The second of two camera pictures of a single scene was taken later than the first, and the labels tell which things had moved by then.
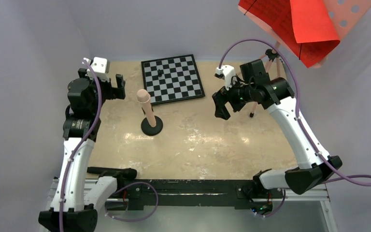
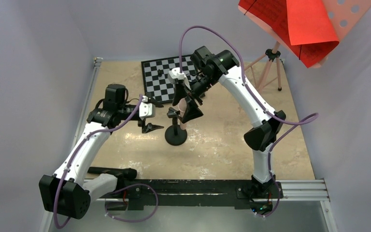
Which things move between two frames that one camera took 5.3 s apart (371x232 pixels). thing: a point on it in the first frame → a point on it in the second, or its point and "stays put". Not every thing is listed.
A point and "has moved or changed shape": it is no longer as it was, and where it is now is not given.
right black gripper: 221,97 → 192,111
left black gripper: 114,93 → 146,128
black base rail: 249,193 stays put
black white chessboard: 179,80 stays put
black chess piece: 160,72 stays put
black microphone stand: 149,130 has moved or changed shape
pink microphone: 143,96 has moved or changed shape
